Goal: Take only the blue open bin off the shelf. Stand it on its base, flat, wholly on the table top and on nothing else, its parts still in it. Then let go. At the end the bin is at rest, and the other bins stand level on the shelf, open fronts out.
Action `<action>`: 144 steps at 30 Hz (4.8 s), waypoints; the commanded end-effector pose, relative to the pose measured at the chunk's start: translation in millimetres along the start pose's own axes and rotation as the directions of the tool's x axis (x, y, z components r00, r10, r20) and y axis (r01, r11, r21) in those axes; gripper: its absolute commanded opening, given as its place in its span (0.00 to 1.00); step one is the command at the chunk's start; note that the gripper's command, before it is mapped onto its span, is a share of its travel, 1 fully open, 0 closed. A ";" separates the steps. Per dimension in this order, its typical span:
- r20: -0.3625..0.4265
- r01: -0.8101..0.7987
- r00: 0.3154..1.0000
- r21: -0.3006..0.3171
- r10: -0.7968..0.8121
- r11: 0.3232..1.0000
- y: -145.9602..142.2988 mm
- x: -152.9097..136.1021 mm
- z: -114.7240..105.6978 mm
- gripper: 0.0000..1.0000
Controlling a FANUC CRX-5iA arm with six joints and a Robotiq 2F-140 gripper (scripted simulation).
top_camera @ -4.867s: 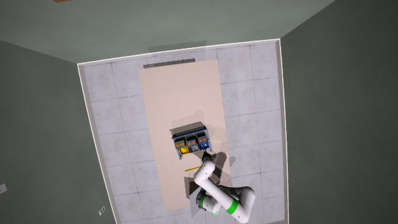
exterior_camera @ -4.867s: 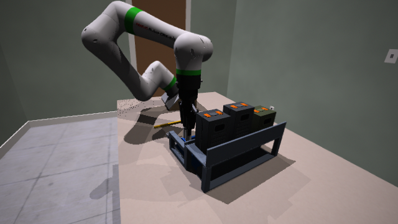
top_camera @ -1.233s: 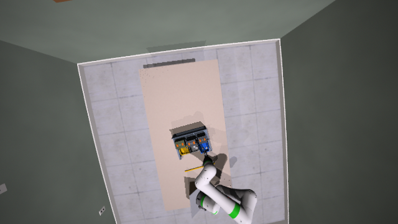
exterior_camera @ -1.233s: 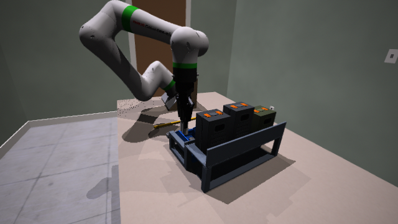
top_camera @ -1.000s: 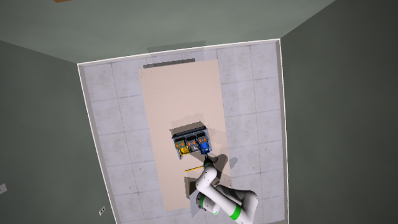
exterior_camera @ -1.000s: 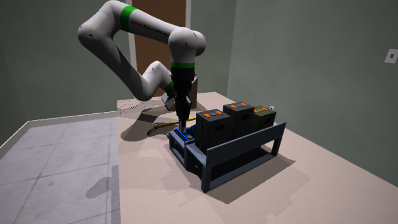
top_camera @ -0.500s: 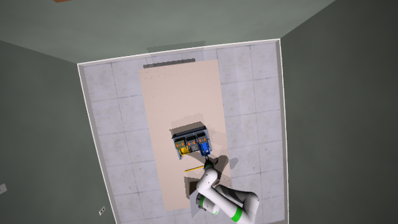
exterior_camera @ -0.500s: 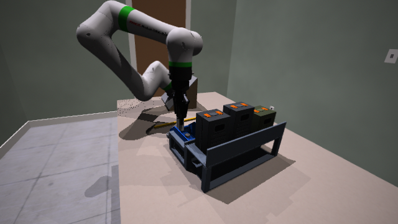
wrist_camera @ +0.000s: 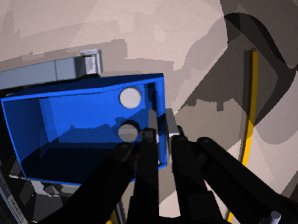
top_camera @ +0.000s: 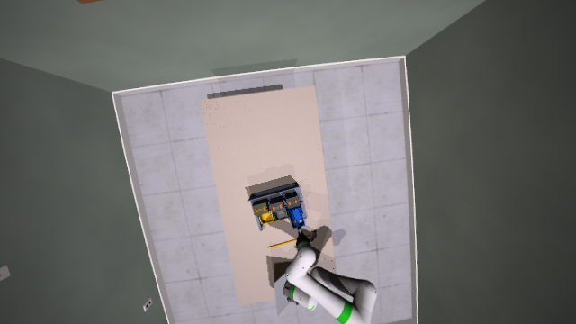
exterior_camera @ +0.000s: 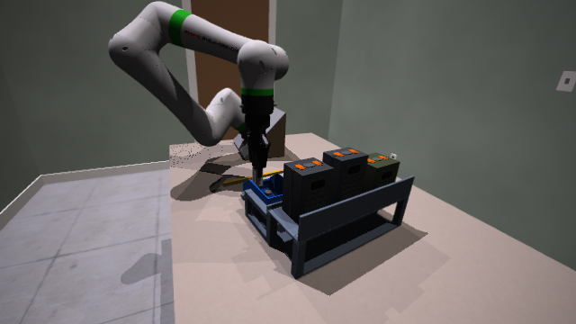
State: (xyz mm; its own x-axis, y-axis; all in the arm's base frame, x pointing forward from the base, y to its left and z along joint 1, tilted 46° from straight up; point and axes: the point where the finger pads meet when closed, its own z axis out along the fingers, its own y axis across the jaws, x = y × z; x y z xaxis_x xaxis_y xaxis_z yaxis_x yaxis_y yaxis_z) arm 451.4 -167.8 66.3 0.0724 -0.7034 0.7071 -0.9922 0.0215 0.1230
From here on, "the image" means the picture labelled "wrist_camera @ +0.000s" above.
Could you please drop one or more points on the yellow open bin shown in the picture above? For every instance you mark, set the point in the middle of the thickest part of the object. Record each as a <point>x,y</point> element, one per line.
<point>112,218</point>

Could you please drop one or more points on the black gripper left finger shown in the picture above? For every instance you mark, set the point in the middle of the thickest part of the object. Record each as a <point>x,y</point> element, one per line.
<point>95,200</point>

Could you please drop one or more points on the yellow bar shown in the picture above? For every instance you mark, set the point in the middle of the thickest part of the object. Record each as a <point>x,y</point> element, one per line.
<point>251,108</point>

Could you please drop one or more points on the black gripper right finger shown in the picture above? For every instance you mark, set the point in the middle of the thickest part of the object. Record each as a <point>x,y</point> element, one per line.
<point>247,197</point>

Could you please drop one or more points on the grey round disc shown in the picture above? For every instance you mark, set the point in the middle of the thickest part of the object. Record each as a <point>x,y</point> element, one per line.
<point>128,131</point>
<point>130,97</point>

